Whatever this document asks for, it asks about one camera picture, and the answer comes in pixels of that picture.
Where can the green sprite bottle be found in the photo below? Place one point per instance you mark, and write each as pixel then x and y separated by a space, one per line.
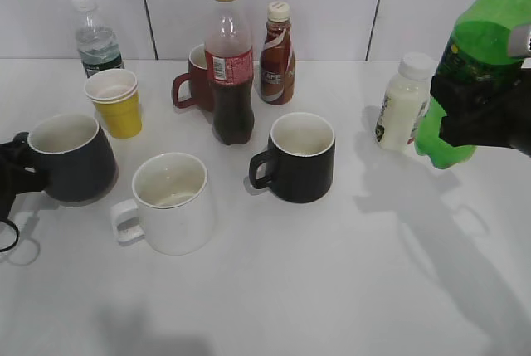
pixel 476 51

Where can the dark gray round mug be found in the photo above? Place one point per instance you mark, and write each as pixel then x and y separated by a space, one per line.
pixel 74 155

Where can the brown coffee drink bottle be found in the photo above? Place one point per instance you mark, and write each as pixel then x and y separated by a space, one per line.
pixel 277 62

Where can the dark red mug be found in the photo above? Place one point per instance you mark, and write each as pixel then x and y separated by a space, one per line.
pixel 200 93

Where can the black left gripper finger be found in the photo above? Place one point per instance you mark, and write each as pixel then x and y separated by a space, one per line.
pixel 16 155
pixel 14 182

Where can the white ceramic mug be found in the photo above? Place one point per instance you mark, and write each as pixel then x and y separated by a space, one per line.
pixel 172 207

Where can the black ceramic mug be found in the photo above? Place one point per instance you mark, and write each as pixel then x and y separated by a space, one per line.
pixel 298 163

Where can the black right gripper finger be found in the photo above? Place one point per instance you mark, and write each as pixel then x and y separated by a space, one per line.
pixel 456 96
pixel 491 129

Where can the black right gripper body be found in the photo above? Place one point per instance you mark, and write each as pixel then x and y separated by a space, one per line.
pixel 515 104

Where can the white milk bottle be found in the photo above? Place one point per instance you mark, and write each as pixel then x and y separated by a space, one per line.
pixel 404 102

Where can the cola bottle yellow cap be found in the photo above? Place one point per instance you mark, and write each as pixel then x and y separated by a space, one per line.
pixel 230 71

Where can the clear water bottle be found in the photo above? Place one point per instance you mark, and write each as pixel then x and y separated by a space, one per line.
pixel 96 42

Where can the yellow paper cup stack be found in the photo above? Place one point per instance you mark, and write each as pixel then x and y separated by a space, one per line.
pixel 114 94

